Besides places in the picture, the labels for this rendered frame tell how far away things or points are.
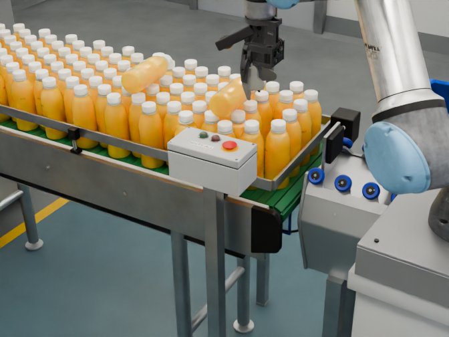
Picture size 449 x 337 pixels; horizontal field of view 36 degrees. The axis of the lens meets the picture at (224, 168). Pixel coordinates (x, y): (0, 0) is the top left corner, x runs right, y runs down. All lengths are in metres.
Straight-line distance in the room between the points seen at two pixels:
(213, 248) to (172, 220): 0.20
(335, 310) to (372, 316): 0.80
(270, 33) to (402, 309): 0.75
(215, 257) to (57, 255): 1.45
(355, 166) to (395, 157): 0.90
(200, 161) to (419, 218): 0.61
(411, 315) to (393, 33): 0.48
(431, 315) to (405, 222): 0.17
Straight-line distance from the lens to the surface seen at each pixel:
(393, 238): 1.23
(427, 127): 1.10
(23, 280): 3.14
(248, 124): 1.83
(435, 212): 1.26
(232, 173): 1.66
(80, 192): 2.20
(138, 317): 2.86
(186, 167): 1.73
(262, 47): 1.70
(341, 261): 1.98
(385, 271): 1.21
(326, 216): 1.87
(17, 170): 2.37
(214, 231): 1.83
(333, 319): 2.13
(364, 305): 1.29
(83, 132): 2.10
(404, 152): 1.07
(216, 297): 1.97
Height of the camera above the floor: 1.93
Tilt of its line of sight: 31 degrees down
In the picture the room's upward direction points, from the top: 1 degrees counter-clockwise
